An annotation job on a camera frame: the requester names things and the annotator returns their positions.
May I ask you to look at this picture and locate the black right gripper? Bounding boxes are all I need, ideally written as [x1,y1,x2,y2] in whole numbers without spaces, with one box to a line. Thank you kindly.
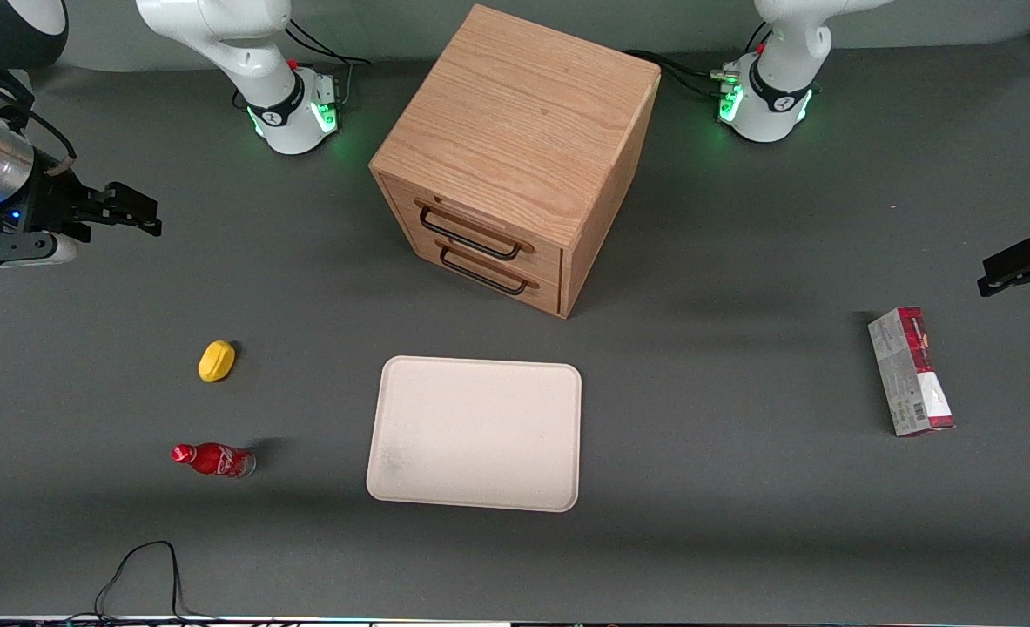
[5,165,164,246]

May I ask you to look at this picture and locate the red and grey carton box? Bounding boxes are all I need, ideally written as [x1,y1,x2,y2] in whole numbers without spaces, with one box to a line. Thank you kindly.
[867,306,956,437]

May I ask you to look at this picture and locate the thin black looped cable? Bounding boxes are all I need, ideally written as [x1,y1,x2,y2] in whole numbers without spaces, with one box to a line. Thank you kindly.
[94,540,219,624]

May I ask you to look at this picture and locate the black right arm base cables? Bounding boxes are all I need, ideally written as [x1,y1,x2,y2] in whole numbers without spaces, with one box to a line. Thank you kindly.
[232,17,373,112]

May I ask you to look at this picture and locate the yellow lemon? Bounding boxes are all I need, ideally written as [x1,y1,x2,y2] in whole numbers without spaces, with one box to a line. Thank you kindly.
[198,340,237,383]

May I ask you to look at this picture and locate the black arm base cables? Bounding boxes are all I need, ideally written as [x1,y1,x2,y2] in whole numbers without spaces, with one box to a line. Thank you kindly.
[623,26,772,98]
[232,17,373,112]

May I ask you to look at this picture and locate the black wire drawer handle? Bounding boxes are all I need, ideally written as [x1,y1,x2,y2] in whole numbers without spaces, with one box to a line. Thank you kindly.
[435,239,540,296]
[415,199,535,261]

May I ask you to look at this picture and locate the black left arm base cables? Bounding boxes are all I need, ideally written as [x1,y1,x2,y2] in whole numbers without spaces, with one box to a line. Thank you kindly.
[623,26,772,98]

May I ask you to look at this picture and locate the beige plastic tray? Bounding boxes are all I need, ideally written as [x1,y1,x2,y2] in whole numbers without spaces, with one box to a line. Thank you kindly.
[366,355,583,513]

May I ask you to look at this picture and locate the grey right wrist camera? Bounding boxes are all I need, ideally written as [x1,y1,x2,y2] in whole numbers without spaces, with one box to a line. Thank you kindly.
[0,228,78,270]

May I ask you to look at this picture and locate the wooden drawer cabinet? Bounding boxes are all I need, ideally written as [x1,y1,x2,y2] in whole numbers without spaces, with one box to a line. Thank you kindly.
[368,3,662,320]

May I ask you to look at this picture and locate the red coke bottle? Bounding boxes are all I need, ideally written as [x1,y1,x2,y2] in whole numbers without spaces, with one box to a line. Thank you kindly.
[172,442,257,479]

